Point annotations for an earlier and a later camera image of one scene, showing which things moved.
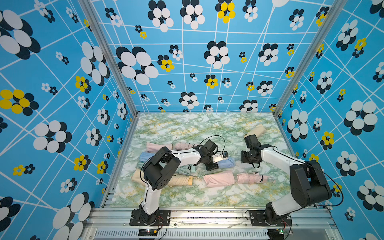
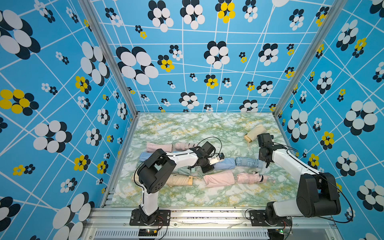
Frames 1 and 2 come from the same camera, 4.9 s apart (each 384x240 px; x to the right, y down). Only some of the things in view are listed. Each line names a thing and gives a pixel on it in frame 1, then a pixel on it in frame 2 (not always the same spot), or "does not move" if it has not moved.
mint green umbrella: (185, 170) does not move
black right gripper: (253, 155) → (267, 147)
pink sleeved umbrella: (219, 179) does not move
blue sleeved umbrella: (145, 156) does not move
